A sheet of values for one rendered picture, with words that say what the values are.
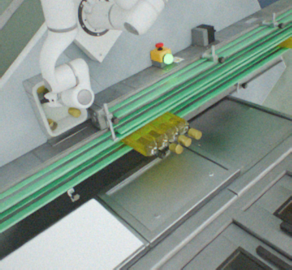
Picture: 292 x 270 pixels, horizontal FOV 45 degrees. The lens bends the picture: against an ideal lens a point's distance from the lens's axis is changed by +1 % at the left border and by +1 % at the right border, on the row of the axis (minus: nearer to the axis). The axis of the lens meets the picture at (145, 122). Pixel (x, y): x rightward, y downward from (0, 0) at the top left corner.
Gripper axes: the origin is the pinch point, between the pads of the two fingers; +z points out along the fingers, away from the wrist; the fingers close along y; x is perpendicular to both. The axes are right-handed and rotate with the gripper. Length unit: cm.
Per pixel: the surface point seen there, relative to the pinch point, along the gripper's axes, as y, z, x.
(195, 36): 80, 3, -4
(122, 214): -1, -24, -46
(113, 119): 11.9, -16.5, -14.9
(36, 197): -22.0, -2.4, -31.7
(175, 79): 50, -10, -15
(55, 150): -7.4, 1.3, -20.8
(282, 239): 28, -66, -60
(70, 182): -9.5, -6.0, -32.3
